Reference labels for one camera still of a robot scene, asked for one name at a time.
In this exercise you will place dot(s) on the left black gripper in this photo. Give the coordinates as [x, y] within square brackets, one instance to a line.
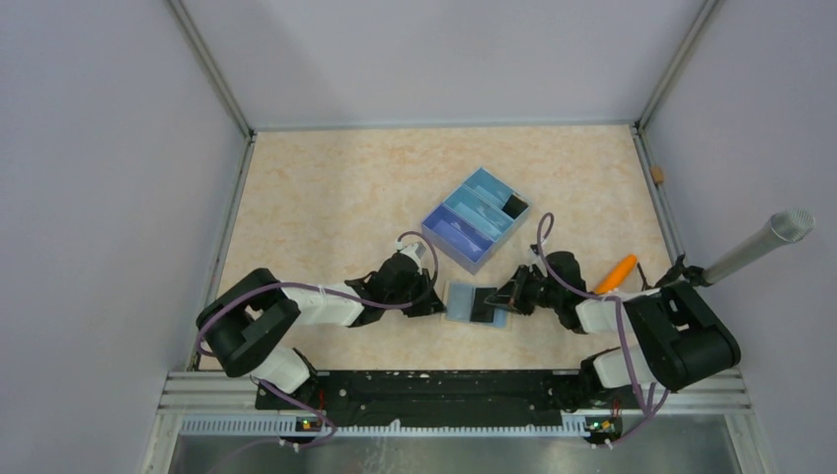
[432, 305]

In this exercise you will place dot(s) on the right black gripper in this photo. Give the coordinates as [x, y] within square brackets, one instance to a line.
[512, 293]

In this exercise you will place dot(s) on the beige card holder wallet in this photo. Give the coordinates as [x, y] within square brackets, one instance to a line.
[466, 304]

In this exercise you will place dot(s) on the blue three-compartment box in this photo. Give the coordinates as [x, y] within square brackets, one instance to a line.
[468, 226]

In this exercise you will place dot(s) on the black credit card stack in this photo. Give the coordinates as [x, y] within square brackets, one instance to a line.
[515, 206]

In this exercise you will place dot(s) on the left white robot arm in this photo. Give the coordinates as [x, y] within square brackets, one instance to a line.
[243, 328]

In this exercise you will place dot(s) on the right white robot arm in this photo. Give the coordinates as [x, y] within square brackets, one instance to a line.
[668, 335]

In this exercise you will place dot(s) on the orange cylindrical object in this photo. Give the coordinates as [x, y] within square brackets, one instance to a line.
[617, 275]

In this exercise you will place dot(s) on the small tan block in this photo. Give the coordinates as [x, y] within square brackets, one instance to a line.
[657, 175]

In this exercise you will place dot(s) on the silver microphone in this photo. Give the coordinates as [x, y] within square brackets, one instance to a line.
[783, 228]

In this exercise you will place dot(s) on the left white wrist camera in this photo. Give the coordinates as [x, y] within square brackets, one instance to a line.
[415, 251]

